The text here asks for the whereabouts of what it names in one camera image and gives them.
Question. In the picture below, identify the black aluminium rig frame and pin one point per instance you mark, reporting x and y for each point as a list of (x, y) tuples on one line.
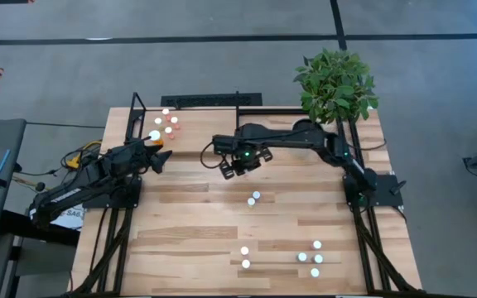
[(271, 111)]

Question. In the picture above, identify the large yellow-green pill bottle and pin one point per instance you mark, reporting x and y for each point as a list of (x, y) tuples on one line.
[(246, 263)]

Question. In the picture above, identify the black round knob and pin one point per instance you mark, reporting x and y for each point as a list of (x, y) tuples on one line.
[(39, 186)]

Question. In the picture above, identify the wooden shelf board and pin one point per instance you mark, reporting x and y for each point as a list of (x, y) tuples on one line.
[(205, 132)]

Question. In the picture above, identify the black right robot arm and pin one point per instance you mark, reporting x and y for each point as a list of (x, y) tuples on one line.
[(296, 138)]

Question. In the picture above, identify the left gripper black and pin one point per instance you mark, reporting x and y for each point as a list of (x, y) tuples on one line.
[(135, 159)]

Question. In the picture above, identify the green leafy potted tree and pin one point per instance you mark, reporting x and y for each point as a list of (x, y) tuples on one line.
[(333, 87)]

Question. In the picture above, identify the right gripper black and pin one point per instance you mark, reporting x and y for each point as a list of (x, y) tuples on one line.
[(247, 159)]

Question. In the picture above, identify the black shelf end frame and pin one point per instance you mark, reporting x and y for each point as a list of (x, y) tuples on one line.
[(237, 124), (129, 124)]

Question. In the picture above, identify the translucent pill bottle white cap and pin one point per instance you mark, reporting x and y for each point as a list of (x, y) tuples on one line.
[(316, 244)]

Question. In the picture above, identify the white printed box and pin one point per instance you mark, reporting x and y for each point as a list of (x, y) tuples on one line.
[(73, 221)]

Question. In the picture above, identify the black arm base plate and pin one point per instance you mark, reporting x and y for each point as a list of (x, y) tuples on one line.
[(383, 200), (131, 200)]

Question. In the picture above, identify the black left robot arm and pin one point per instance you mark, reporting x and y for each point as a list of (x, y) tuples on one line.
[(68, 194)]

